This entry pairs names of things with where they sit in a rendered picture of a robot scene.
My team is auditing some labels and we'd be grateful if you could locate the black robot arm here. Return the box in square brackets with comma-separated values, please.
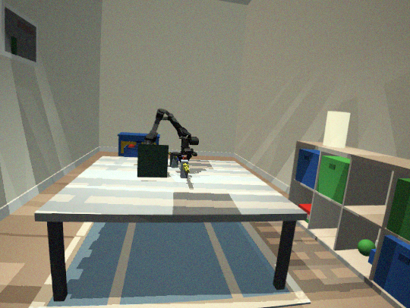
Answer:
[143, 108, 199, 155]

